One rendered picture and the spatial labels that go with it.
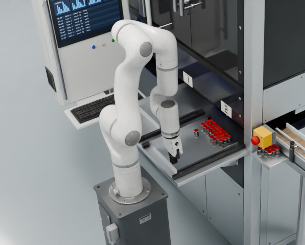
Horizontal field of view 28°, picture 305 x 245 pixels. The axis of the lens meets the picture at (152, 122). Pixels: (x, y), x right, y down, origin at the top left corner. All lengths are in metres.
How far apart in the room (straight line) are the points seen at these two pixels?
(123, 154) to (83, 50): 0.97
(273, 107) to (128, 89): 0.76
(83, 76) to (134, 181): 0.97
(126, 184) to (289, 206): 1.05
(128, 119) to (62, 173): 1.90
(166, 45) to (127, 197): 0.72
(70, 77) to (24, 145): 1.33
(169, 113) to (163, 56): 0.28
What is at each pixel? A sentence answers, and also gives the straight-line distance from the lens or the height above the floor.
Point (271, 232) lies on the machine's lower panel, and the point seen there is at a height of 0.25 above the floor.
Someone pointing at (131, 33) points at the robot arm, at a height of 1.65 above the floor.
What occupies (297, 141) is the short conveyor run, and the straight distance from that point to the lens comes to 2.91.
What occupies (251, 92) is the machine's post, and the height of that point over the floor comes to 1.22.
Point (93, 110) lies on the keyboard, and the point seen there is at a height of 0.83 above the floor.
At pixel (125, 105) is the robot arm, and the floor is 1.36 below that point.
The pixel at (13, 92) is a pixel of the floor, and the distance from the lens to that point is 5.30.
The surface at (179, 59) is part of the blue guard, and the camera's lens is 3.20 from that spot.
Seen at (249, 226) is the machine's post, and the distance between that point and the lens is 3.26.
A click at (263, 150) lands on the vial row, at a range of 2.88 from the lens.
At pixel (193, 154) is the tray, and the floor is 0.88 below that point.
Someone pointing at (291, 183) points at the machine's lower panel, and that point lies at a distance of 3.27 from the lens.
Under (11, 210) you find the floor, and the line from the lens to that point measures 4.13.
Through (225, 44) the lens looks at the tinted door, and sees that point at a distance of 2.78.
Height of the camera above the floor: 2.72
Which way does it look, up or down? 36 degrees down
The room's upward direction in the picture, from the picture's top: 6 degrees counter-clockwise
